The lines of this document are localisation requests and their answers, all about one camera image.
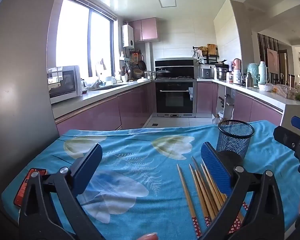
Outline steel vacuum bottle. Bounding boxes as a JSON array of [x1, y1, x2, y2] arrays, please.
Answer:
[[245, 72, 255, 88]]

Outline kitchen window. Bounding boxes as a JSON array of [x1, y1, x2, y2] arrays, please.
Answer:
[[55, 0, 115, 78]]

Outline kitchen knives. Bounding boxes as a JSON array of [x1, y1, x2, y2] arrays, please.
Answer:
[[218, 94, 235, 107]]

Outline black wall rack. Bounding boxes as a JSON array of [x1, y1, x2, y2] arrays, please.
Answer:
[[192, 46, 220, 65]]

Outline person's left hand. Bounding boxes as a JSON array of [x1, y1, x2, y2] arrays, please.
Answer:
[[137, 232, 158, 240]]

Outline red smartphone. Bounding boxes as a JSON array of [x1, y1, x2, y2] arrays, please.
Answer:
[[13, 167, 48, 208]]

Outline black wok with lid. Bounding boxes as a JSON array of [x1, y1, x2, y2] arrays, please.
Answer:
[[155, 69, 171, 79]]

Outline pile of wooden chopsticks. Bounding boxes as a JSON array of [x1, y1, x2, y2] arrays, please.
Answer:
[[177, 156, 249, 238]]

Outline black range hood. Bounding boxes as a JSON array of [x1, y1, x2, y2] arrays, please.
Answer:
[[154, 58, 195, 80]]

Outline grey refrigerator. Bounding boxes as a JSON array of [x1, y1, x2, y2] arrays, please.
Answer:
[[0, 0, 62, 205]]

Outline mint green thermos flask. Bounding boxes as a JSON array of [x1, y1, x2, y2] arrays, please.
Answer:
[[258, 61, 268, 85]]

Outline black mesh pen holder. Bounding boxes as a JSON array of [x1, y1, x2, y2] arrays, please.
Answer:
[[216, 120, 255, 167]]

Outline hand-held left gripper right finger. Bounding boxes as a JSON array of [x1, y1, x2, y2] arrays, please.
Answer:
[[201, 142, 287, 240]]

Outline blue floral towel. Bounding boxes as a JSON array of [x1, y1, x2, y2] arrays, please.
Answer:
[[1, 120, 300, 240]]

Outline white water heater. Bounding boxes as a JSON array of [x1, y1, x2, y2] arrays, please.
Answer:
[[122, 24, 135, 49]]

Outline white bowl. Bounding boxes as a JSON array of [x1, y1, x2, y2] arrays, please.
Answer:
[[258, 83, 275, 92]]

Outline pale teal appliance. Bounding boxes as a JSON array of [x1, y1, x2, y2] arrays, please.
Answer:
[[247, 63, 259, 81]]

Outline silver rice cooker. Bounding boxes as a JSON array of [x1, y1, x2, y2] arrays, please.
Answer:
[[199, 67, 215, 80]]

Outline pink wall cabinet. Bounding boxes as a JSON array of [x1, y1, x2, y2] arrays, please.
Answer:
[[129, 17, 158, 42]]

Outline framed wall painting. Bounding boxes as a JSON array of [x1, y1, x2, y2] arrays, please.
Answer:
[[266, 47, 278, 75]]

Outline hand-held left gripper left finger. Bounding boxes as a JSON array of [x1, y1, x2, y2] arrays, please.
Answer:
[[19, 143, 105, 240]]

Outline white microwave oven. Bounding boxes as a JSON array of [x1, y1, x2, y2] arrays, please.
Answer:
[[47, 65, 83, 105]]

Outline black built-in oven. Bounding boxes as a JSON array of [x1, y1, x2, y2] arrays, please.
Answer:
[[155, 79, 197, 117]]

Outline pink base cabinets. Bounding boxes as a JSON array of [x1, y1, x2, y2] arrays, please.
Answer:
[[54, 81, 156, 132], [196, 80, 284, 124]]

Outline clear plastic container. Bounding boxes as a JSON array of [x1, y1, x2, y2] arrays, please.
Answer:
[[275, 84, 298, 100]]

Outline steel stockpot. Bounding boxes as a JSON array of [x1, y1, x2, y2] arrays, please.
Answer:
[[216, 66, 230, 81]]

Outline kitchen sink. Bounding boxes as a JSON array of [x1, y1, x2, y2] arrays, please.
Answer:
[[96, 84, 127, 91]]

